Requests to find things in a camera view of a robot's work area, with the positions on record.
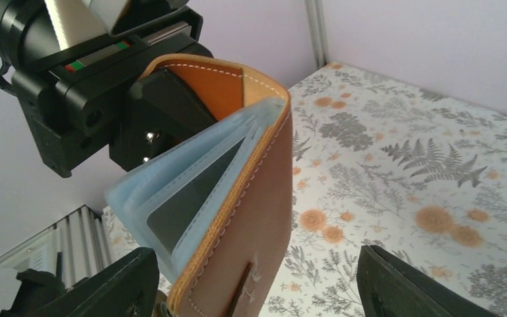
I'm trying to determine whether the floral patterned table mat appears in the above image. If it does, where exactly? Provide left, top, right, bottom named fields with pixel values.
left=100, top=61, right=507, bottom=317

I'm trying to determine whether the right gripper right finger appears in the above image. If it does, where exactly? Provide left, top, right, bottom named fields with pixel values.
left=356, top=245, right=496, bottom=317

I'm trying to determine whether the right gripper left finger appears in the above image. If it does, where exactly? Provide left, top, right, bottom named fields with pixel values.
left=0, top=247, right=159, bottom=317

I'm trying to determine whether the aluminium rail frame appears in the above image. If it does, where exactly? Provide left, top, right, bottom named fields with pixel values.
left=0, top=205, right=115, bottom=288

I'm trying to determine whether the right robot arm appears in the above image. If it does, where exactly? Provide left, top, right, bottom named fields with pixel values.
left=0, top=245, right=490, bottom=316

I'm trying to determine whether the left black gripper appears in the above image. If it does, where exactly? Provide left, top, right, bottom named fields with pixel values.
left=0, top=6, right=217, bottom=178

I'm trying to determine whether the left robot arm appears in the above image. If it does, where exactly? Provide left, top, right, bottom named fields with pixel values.
left=0, top=1, right=216, bottom=178

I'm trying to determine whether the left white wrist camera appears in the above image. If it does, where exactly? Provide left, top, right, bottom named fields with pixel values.
left=44, top=0, right=131, bottom=50

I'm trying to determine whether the brown leather card holder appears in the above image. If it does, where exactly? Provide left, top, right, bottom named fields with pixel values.
left=106, top=53, right=292, bottom=316

